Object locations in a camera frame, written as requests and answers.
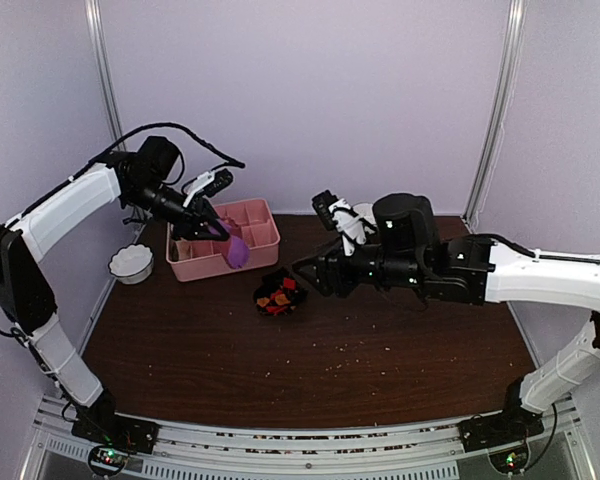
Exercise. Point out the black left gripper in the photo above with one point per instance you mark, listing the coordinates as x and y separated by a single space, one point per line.
191 227

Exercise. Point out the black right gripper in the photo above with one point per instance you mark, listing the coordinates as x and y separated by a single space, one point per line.
329 270

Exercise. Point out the maroon purple striped sock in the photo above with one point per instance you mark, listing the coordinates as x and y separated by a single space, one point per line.
234 250

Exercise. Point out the black red yellow argyle sock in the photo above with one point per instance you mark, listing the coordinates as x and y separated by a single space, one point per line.
279 294

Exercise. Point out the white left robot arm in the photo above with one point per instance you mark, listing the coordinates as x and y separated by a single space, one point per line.
27 297

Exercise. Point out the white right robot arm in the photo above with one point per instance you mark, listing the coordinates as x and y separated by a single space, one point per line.
551 282

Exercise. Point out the pink divided organizer tray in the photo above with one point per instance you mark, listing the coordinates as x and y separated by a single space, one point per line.
253 243

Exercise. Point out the dark blue white bowl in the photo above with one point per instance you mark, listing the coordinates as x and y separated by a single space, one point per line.
365 210

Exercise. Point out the white scalloped bowl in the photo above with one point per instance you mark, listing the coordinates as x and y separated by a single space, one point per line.
132 265

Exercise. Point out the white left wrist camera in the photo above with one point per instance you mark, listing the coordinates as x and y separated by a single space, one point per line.
208 183

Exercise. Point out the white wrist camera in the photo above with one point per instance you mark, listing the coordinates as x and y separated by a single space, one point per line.
208 183
337 214

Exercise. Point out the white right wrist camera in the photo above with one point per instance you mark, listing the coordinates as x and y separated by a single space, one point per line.
337 214

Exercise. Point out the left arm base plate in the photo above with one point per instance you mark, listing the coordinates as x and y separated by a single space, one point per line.
121 432

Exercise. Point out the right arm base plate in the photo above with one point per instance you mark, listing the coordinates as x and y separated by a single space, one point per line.
489 431

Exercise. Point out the front aluminium rail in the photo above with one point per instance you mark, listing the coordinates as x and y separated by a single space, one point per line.
423 450

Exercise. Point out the left aluminium frame post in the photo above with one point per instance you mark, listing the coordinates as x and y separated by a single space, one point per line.
98 42

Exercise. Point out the aluminium frame post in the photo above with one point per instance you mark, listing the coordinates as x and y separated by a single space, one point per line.
502 97
98 42

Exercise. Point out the right aluminium frame post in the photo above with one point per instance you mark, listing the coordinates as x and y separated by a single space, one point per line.
502 97

